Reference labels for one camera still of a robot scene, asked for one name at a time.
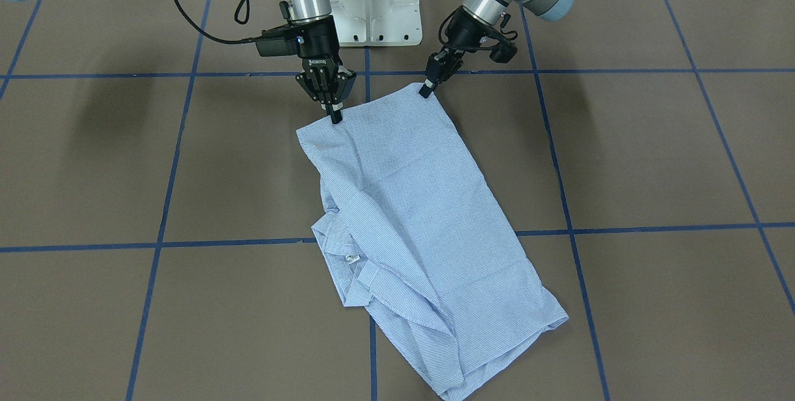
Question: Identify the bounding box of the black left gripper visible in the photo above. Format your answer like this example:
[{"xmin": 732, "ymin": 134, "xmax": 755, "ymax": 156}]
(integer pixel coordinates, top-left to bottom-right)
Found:
[{"xmin": 418, "ymin": 7, "xmax": 488, "ymax": 99}]

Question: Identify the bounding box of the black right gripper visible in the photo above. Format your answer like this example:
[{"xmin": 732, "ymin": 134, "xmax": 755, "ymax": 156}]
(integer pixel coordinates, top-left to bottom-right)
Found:
[{"xmin": 296, "ymin": 16, "xmax": 357, "ymax": 124}]

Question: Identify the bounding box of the light blue striped shirt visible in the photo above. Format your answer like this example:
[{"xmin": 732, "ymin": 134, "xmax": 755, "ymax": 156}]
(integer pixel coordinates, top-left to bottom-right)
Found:
[{"xmin": 296, "ymin": 83, "xmax": 568, "ymax": 400}]

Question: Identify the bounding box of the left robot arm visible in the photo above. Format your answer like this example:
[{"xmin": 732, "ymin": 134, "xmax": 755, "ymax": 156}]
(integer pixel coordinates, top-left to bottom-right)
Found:
[{"xmin": 419, "ymin": 0, "xmax": 575, "ymax": 98}]

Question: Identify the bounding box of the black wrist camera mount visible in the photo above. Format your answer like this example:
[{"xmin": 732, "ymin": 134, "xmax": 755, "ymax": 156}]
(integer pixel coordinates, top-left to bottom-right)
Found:
[{"xmin": 477, "ymin": 12, "xmax": 519, "ymax": 64}]

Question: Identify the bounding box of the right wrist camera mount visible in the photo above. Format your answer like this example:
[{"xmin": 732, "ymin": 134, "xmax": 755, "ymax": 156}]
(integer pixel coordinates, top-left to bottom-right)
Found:
[{"xmin": 255, "ymin": 25, "xmax": 303, "ymax": 58}]

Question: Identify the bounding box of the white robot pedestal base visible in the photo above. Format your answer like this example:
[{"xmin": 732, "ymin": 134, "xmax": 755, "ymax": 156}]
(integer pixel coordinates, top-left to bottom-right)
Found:
[{"xmin": 330, "ymin": 0, "xmax": 423, "ymax": 48}]

